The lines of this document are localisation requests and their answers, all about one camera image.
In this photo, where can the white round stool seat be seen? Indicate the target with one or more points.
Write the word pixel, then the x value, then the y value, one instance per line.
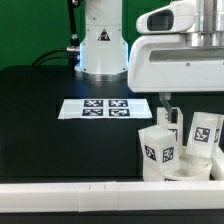
pixel 192 168

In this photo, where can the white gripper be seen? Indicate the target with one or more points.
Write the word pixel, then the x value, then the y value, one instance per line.
pixel 181 49

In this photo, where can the white right barrier rail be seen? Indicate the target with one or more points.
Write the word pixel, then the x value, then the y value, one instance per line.
pixel 217 170

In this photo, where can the black pole with connector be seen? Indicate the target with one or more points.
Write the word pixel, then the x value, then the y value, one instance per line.
pixel 74 40

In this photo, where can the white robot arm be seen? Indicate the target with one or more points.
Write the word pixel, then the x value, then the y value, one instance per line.
pixel 104 54

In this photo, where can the paper sheet with markers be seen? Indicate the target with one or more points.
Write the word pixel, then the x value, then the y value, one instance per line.
pixel 105 109

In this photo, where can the white barrier rail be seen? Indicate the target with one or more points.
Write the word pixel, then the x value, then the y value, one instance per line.
pixel 217 170
pixel 111 196

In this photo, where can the white front barrier rail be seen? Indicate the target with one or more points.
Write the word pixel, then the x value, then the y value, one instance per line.
pixel 111 196

